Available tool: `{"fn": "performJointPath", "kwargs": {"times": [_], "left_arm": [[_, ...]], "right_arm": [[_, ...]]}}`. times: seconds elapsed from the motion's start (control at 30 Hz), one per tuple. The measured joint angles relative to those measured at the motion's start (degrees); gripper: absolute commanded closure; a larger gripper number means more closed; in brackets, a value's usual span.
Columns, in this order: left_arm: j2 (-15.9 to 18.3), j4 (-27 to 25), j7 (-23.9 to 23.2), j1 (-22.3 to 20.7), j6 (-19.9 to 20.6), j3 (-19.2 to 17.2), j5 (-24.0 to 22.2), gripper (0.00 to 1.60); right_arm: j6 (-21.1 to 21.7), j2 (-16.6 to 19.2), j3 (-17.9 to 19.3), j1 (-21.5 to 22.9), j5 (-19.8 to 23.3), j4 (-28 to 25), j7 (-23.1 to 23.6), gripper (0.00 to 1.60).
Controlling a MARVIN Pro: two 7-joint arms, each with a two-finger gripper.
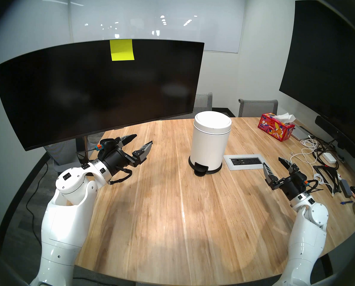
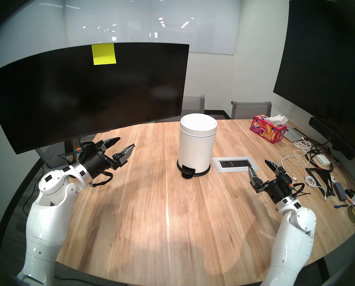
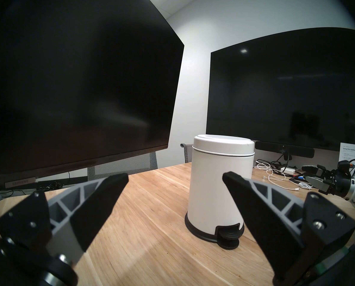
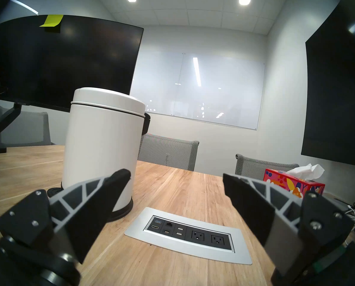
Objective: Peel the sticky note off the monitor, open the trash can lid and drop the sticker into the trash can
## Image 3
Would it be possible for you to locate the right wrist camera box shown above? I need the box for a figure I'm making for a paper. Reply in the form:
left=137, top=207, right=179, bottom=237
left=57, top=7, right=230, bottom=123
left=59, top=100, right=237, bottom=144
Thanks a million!
left=337, top=159, right=355, bottom=176

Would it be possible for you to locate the curved black computer monitor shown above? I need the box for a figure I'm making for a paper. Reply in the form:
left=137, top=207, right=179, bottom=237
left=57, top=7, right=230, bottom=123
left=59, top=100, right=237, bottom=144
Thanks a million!
left=0, top=0, right=185, bottom=190

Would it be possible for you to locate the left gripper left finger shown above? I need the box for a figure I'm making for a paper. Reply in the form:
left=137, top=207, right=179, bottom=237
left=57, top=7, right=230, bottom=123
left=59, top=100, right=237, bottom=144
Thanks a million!
left=0, top=173, right=129, bottom=260

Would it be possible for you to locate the white printed room sign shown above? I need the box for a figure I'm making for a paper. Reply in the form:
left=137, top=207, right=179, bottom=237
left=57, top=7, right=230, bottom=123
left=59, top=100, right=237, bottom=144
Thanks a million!
left=338, top=142, right=355, bottom=170

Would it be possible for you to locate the large black wall television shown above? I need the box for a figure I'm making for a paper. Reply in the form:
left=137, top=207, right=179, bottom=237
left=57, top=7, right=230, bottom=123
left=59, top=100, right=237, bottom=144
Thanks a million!
left=206, top=27, right=355, bottom=153

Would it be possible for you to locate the white charging cable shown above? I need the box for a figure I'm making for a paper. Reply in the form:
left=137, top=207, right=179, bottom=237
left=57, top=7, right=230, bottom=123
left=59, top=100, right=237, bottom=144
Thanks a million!
left=255, top=162, right=312, bottom=191

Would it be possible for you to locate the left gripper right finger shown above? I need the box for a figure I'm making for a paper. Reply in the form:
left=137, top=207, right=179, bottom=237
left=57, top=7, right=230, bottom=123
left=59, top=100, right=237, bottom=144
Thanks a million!
left=222, top=171, right=355, bottom=281

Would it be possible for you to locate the black video sound bar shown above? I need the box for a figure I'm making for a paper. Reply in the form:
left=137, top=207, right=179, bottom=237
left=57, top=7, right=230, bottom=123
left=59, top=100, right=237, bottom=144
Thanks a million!
left=254, top=141, right=315, bottom=158

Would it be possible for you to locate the grey mesh office chair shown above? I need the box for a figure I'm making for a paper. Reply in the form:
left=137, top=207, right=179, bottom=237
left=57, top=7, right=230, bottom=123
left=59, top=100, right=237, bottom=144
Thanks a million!
left=180, top=143, right=194, bottom=164
left=88, top=151, right=158, bottom=179

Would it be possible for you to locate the white pedal trash can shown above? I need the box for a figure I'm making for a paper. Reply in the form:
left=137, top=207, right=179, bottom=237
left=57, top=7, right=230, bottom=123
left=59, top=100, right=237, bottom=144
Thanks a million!
left=184, top=134, right=255, bottom=249

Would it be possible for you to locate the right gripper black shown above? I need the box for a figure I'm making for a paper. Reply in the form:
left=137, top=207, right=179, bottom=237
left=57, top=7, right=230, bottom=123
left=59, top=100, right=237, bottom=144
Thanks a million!
left=302, top=165, right=352, bottom=198

